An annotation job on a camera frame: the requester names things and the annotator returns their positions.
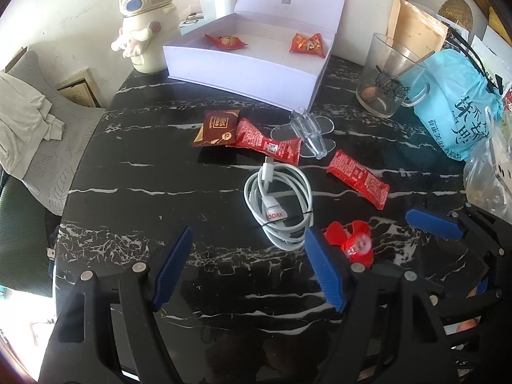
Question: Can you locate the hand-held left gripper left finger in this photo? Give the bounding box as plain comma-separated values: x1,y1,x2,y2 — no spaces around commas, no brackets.
38,226,195,384

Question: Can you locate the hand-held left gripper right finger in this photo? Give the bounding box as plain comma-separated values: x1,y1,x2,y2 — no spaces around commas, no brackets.
306,227,454,384

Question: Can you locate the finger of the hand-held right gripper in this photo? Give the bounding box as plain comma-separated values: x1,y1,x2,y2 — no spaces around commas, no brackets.
428,276,505,321
405,204,512,260

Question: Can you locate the white charging cable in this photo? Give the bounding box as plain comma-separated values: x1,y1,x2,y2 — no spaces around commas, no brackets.
243,156,315,252

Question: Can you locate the red snack packet white text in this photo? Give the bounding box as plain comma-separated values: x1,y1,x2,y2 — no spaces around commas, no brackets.
326,149,390,211
234,117,302,165

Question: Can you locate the brown snack packet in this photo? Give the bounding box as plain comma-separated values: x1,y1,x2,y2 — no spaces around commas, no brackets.
193,109,241,148

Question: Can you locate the white gift box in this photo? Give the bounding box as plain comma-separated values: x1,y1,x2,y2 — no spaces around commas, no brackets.
162,0,355,110

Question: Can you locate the clear plastic bag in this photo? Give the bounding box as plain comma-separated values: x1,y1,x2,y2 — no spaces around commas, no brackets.
463,112,512,217

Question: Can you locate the light blue plastic bag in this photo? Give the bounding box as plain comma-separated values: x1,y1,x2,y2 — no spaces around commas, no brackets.
412,48,505,163

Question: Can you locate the clear acrylic stand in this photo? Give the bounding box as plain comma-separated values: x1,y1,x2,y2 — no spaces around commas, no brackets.
270,107,337,161

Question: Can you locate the glass mug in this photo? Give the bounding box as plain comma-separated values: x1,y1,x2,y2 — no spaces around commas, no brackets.
355,33,435,119

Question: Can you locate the dark green chair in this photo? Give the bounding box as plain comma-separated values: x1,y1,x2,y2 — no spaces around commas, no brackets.
0,176,54,299

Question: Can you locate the metal spoon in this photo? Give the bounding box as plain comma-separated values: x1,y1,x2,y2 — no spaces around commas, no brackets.
386,50,435,83

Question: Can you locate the grey leaf-pattern cushion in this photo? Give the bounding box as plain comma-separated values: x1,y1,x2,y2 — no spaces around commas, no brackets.
0,48,107,217

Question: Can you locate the kraft paper bag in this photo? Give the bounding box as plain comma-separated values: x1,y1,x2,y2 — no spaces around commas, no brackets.
387,0,451,54

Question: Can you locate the wooden framed panel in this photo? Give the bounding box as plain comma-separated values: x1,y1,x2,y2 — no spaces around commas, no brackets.
54,68,105,108

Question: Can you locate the white cloth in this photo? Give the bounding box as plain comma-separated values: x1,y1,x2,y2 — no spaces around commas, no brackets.
0,70,67,180

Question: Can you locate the round gold ornament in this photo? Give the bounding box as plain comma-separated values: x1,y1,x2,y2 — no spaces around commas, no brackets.
438,0,475,30

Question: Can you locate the red patterned snack packet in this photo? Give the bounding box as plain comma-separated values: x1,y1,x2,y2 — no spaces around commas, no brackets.
289,32,324,55
205,33,249,51

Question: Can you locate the cream cartoon thermos kettle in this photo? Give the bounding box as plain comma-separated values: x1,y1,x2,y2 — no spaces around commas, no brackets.
111,0,181,75

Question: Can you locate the white foam sheet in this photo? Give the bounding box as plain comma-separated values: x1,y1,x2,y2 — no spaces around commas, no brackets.
340,0,401,65

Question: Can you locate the small white device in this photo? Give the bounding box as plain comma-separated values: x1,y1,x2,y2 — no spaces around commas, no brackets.
180,12,209,35

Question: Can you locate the black bag strap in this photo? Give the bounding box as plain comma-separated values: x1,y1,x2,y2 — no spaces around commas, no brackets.
448,26,505,89

